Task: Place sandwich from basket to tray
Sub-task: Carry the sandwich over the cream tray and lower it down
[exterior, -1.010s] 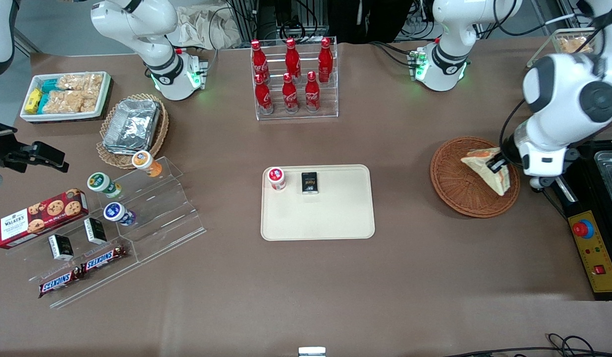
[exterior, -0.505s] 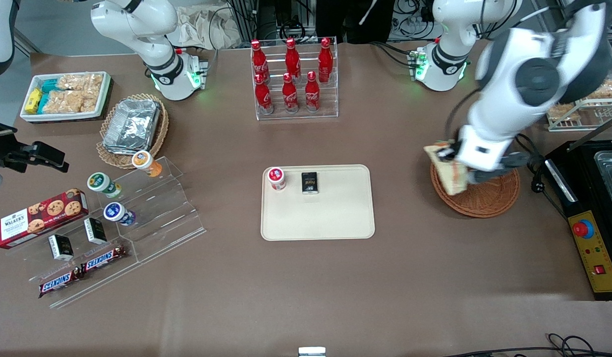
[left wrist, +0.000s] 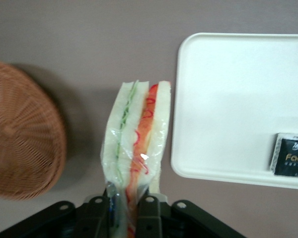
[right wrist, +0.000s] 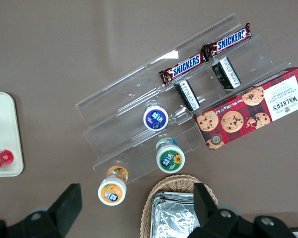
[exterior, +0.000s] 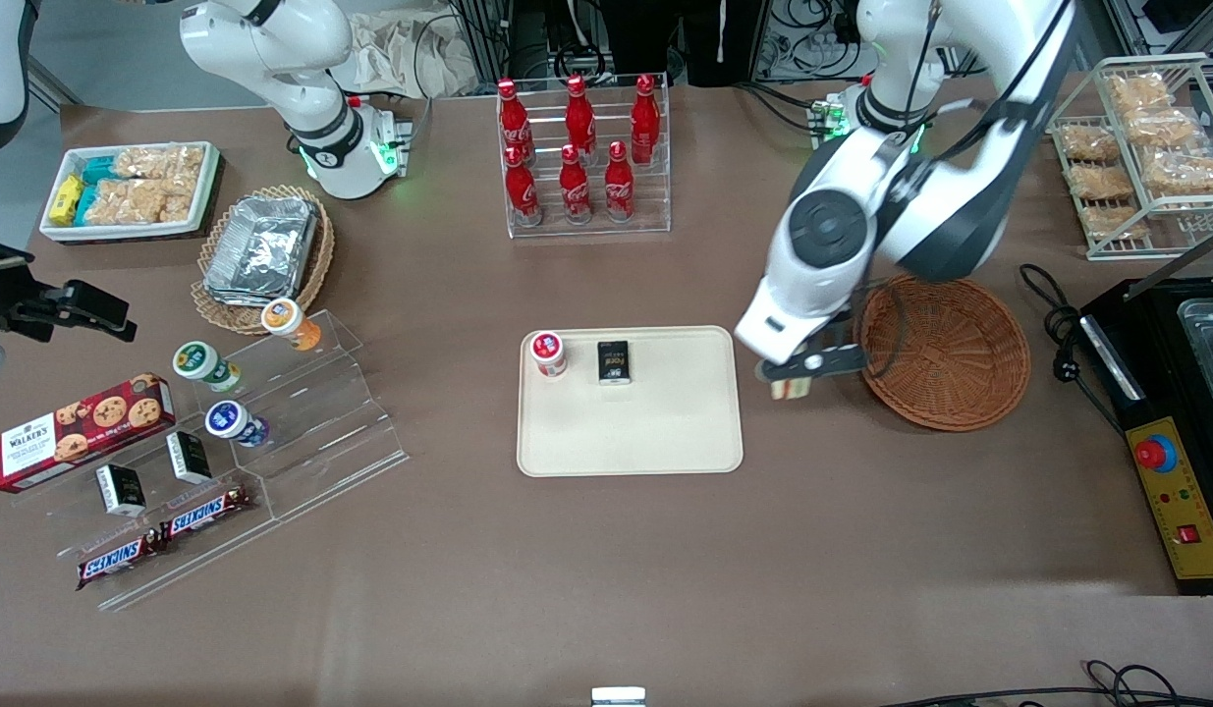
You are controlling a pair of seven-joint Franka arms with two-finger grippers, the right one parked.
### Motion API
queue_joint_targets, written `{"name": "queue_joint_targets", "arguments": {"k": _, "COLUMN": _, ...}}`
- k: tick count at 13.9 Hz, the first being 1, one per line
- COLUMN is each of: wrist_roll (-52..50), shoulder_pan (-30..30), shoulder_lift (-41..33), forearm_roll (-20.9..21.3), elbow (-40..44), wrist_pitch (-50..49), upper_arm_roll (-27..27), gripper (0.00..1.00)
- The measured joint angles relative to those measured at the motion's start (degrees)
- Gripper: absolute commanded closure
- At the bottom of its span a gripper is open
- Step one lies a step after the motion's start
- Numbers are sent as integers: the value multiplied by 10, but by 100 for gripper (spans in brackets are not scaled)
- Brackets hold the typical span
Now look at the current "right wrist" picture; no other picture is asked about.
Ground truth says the green lid gum bottle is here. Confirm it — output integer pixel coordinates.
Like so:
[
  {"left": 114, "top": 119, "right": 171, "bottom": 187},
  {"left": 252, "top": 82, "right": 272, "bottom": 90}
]
[{"left": 155, "top": 135, "right": 186, "bottom": 174}]

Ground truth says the Snickers chocolate bar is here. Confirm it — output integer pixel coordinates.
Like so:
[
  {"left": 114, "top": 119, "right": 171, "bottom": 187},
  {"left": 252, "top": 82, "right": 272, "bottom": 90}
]
[
  {"left": 200, "top": 22, "right": 253, "bottom": 61},
  {"left": 158, "top": 52, "right": 206, "bottom": 86}
]

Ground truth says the red gum bottle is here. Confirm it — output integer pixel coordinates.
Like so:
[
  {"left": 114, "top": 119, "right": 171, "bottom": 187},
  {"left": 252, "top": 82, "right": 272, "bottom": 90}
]
[{"left": 0, "top": 149, "right": 15, "bottom": 177}]

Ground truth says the woven wicker basket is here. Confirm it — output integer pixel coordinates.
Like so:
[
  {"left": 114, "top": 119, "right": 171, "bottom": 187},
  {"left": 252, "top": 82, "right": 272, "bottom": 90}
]
[{"left": 140, "top": 174, "right": 219, "bottom": 238}]

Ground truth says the small black white box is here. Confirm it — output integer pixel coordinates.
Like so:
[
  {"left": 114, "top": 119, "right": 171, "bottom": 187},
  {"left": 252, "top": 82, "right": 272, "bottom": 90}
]
[
  {"left": 174, "top": 79, "right": 201, "bottom": 112},
  {"left": 211, "top": 56, "right": 242, "bottom": 90}
]

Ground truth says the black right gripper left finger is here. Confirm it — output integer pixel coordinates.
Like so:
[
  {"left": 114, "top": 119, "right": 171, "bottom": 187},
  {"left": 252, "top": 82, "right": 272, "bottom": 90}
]
[{"left": 6, "top": 183, "right": 83, "bottom": 238}]

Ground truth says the red Walkers cookie box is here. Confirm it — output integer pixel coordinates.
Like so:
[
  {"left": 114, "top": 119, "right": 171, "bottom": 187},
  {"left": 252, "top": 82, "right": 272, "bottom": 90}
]
[{"left": 193, "top": 66, "right": 298, "bottom": 151}]

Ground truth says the beige plastic tray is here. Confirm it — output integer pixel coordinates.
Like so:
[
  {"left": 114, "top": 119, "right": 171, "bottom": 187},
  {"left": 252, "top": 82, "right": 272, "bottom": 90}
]
[{"left": 0, "top": 92, "right": 24, "bottom": 178}]

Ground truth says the orange lid gum bottle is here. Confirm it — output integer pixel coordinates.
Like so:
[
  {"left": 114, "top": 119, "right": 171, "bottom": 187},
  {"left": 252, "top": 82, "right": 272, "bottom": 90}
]
[{"left": 97, "top": 165, "right": 129, "bottom": 207}]

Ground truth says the purple lid gum bottle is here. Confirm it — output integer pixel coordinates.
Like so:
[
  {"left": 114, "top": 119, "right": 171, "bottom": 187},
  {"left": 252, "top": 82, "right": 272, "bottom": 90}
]
[{"left": 142, "top": 100, "right": 169, "bottom": 131}]

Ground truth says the foil wrapped sandwich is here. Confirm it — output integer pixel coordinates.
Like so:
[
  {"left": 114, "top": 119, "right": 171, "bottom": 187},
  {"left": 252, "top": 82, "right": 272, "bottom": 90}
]
[{"left": 150, "top": 191, "right": 202, "bottom": 238}]

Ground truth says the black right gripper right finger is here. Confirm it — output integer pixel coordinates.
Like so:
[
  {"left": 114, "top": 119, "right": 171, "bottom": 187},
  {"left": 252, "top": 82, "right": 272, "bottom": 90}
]
[{"left": 187, "top": 182, "right": 254, "bottom": 238}]

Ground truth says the clear acrylic tiered shelf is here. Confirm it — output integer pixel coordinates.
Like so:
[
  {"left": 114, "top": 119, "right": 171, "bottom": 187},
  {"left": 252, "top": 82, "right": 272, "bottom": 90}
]
[{"left": 75, "top": 12, "right": 293, "bottom": 185}]

